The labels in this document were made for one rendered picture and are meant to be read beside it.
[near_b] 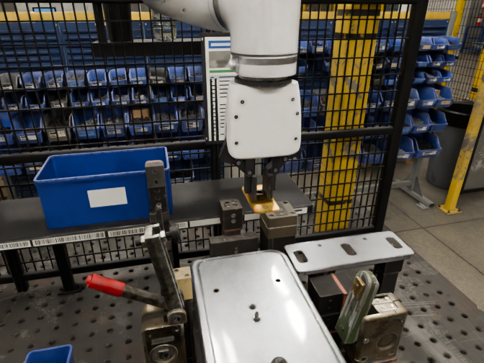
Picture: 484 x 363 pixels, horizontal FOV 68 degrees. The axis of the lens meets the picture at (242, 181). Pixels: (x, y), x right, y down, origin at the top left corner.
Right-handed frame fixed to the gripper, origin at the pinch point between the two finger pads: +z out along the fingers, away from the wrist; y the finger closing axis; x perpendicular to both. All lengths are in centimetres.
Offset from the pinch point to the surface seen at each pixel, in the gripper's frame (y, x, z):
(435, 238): 175, 134, 127
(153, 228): -16.0, 1.0, 6.2
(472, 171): 227, 167, 93
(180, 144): -8, 55, 12
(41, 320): -52, 41, 58
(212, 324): -7.8, 0.4, 27.3
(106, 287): -23.7, -1.0, 14.2
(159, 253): -15.5, -1.8, 8.9
